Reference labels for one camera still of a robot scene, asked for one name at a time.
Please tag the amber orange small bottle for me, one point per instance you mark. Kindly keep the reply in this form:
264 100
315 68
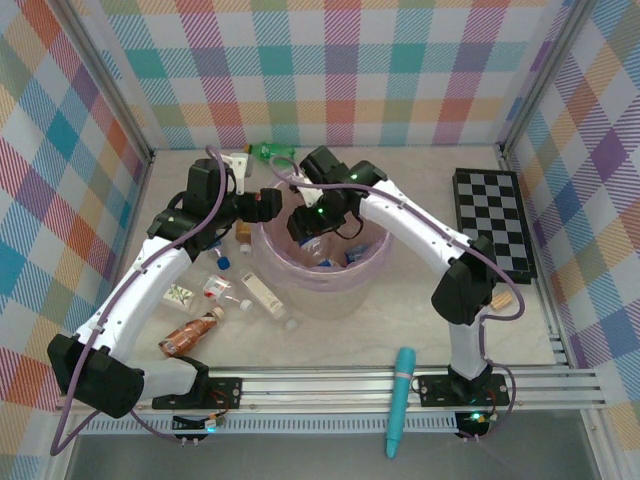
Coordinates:
243 231

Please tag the clear bottle red label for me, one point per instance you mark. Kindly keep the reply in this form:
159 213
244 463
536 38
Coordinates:
217 289

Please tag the green plastic soda bottle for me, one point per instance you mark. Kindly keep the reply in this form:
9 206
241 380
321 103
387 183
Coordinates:
272 149

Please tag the clear bottle flower bird label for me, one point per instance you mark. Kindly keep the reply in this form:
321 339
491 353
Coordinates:
179 295

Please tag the red-gold label drink bottle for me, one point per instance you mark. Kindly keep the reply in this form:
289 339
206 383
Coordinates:
190 330

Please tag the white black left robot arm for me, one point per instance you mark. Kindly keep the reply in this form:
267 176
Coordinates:
160 270

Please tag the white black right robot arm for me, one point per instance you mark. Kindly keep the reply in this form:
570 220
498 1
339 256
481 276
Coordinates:
415 220

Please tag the pink translucent bin liner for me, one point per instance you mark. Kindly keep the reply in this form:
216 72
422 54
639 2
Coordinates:
280 270

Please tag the beige plastic bin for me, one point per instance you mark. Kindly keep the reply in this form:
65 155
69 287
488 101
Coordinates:
325 305

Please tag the clear bottle beige label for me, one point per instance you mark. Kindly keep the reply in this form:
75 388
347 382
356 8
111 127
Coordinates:
262 295

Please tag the black white checkerboard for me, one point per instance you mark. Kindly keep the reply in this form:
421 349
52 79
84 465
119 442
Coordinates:
492 225

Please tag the teal pen-shaped tool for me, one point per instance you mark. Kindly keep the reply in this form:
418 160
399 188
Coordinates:
402 390

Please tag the small black controller board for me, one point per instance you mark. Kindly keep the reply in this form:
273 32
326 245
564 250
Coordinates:
192 424
472 422

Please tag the aluminium frame post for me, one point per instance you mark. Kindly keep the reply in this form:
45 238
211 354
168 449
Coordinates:
112 85
544 75

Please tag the aluminium mounting rail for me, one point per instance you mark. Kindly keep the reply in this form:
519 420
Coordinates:
325 387

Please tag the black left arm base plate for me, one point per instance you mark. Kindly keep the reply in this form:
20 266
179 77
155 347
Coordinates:
225 390

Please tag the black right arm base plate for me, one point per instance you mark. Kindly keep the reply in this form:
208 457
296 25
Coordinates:
435 387

